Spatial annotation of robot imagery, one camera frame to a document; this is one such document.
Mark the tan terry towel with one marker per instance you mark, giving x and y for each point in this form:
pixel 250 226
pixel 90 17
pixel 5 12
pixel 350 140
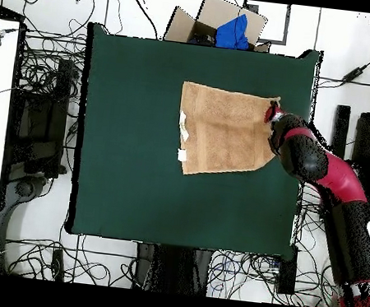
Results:
pixel 227 131

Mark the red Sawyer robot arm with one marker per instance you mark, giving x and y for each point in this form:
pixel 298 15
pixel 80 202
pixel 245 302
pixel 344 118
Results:
pixel 341 178

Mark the black upright bar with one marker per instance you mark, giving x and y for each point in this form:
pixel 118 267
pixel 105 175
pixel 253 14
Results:
pixel 341 128

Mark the blue garment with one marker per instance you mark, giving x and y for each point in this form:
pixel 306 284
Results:
pixel 233 34

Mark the black power adapter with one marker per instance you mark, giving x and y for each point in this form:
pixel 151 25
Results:
pixel 353 74

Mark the open cardboard box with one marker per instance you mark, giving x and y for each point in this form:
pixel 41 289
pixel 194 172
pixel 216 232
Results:
pixel 217 11

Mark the black floor box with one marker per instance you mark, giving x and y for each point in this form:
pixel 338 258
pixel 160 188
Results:
pixel 287 274

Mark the dark green table cloth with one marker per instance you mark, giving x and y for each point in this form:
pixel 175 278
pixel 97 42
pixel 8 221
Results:
pixel 118 185

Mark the black power strip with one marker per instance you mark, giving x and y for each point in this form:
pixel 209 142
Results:
pixel 57 265

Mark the dark square floor frame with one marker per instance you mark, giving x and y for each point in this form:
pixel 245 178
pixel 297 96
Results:
pixel 286 29

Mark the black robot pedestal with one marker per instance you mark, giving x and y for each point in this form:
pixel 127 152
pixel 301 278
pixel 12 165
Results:
pixel 172 268

